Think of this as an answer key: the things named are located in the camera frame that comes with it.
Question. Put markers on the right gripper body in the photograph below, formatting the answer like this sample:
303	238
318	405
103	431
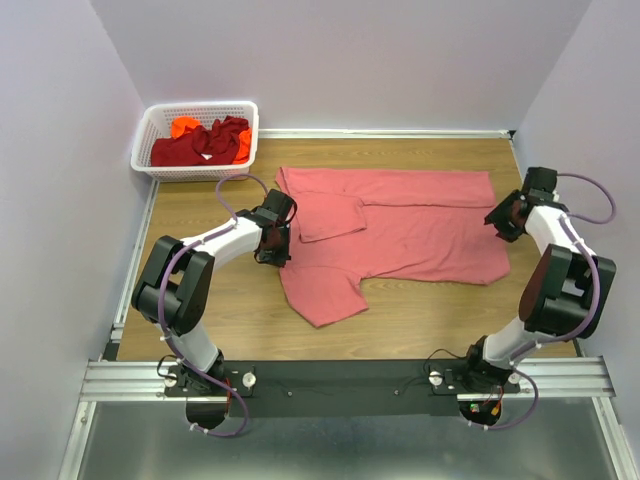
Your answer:
503	221

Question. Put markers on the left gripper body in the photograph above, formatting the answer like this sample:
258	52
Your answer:
273	248

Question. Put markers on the pink t shirt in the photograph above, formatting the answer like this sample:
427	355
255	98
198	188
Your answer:
356	224

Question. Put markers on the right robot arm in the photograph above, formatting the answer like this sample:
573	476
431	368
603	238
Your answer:
566	293

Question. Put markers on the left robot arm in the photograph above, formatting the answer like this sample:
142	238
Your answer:
173	288

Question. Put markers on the dark red t shirt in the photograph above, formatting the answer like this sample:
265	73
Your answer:
165	154

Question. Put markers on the white plastic laundry basket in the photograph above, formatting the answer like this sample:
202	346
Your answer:
156	123

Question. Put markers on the orange t shirt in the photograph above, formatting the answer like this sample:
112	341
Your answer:
225	142

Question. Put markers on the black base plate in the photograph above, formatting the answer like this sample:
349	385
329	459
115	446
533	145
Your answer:
281	389

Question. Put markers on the aluminium frame rail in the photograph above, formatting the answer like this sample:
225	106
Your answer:
117	381

